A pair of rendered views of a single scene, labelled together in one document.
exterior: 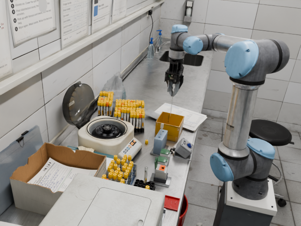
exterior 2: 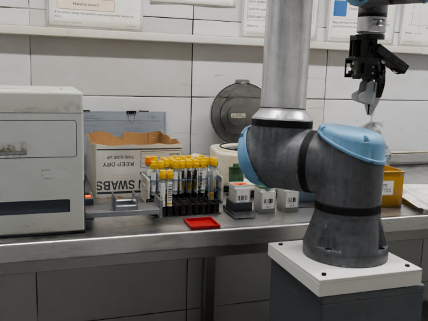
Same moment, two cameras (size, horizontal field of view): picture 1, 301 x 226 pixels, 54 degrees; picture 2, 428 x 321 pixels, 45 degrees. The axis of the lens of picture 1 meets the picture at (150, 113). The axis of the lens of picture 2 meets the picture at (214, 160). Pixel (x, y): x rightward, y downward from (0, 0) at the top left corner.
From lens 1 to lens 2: 128 cm
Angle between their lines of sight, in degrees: 59
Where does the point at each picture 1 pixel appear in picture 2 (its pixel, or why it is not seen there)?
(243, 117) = (269, 34)
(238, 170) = (260, 149)
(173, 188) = (237, 221)
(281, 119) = not seen: outside the picture
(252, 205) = (293, 260)
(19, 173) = (102, 139)
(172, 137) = not seen: hidden behind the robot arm
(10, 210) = not seen: hidden behind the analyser
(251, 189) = (311, 230)
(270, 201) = (341, 272)
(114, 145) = (225, 156)
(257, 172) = (319, 185)
